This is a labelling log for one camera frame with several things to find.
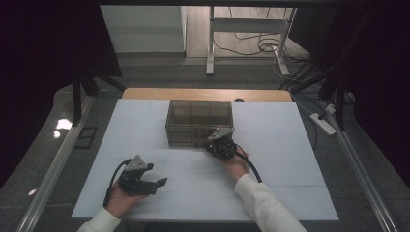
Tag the white power strip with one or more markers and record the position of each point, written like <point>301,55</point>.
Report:
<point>324,125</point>

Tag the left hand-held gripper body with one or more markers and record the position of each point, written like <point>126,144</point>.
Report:
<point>137,179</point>

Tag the black stand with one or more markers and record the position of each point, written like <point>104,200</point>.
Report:
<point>76,103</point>
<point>340,106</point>

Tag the aluminium rail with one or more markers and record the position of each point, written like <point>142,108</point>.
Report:
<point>361,174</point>
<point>54,170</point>

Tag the dark floor grate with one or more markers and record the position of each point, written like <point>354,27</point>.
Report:
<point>86,138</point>

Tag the wooden table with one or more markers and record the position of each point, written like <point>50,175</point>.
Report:
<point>180,94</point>

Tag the person's left hand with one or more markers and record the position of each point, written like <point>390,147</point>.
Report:
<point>121,201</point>

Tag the dark curtain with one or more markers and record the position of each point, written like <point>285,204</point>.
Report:
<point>380,64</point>
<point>38,64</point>

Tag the white desk frame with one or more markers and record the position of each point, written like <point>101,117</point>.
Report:
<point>246,25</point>

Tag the white cabinet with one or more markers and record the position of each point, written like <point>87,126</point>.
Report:
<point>145,29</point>

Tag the smoky acrylic drawer box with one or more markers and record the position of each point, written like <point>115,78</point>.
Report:
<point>199,119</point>

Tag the person's right hand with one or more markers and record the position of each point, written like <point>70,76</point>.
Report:
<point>237,166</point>

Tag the black table grommet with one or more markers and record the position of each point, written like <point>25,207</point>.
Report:
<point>239,100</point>

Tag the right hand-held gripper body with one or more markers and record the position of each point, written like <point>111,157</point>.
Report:
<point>221,146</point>

